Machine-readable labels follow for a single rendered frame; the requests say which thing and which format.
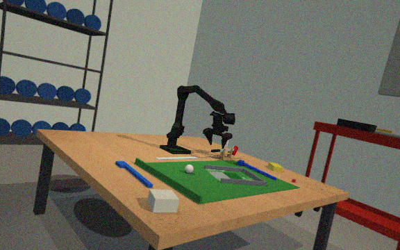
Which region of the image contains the green flat mat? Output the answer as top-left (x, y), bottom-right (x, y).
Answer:
top-left (135, 160), bottom-right (300, 205)

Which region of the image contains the beige cube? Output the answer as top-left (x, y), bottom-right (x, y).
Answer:
top-left (147, 189), bottom-right (179, 213)

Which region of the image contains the white golf ball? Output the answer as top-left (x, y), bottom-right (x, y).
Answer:
top-left (185, 165), bottom-right (194, 173)

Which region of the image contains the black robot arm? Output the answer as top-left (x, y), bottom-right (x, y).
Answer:
top-left (165, 85), bottom-right (235, 149)

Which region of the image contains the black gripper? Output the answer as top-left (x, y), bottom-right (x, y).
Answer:
top-left (203, 123), bottom-right (233, 148)

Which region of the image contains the yellow rectangular block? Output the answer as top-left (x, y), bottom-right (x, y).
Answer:
top-left (268, 162), bottom-right (283, 173)

